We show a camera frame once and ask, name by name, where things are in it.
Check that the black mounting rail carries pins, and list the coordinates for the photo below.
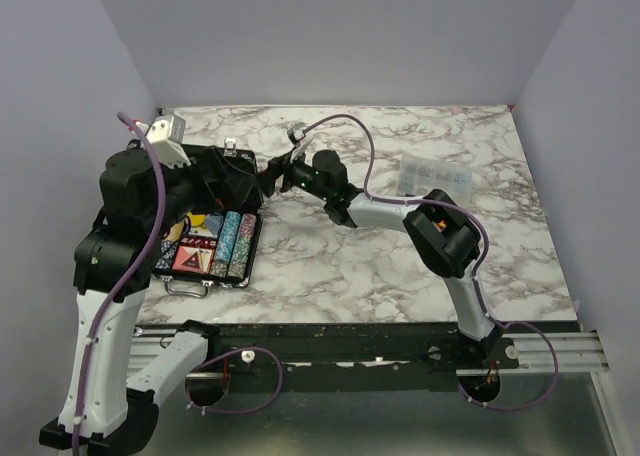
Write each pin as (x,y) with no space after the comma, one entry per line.
(350,357)

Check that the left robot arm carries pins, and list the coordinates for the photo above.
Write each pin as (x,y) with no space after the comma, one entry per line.
(108,411)

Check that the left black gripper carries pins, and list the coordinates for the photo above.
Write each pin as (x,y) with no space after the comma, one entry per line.
(234,185)

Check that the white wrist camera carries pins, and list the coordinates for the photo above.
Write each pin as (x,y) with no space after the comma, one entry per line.
(300,141)
(166,136)

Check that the triangular all-in button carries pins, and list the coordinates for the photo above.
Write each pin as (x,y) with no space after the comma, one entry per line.
(192,263)

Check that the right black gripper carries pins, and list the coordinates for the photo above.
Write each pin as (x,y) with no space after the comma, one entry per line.
(275,169)

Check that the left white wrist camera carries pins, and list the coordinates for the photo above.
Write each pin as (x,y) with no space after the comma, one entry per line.
(166,136)

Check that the clear plastic screw organizer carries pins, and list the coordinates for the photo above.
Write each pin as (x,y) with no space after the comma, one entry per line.
(418,176)

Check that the black poker chip case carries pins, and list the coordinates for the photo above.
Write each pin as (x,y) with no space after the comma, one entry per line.
(233,235)

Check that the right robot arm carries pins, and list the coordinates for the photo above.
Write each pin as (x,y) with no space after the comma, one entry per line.
(449,240)

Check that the red playing card deck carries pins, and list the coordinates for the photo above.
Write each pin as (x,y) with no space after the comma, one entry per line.
(183,252)

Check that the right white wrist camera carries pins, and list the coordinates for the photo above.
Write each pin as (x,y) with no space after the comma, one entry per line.
(300,141)

